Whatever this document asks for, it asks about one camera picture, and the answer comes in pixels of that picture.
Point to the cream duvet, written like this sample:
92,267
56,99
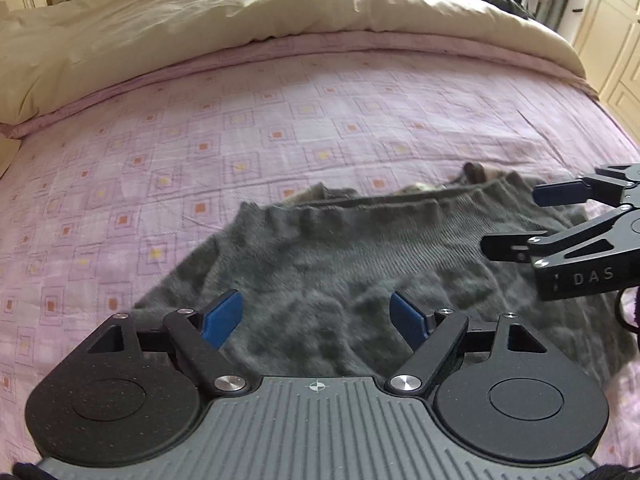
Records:
225,15

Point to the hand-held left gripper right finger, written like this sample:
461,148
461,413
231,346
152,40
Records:
406,317

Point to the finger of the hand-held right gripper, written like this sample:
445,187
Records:
560,194
505,249

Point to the pink patterned bed sheet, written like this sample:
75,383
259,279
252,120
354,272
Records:
250,125

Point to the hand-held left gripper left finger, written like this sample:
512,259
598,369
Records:
222,317

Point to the grey argyle sweater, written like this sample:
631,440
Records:
350,280

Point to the cream wardrobe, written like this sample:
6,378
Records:
610,35

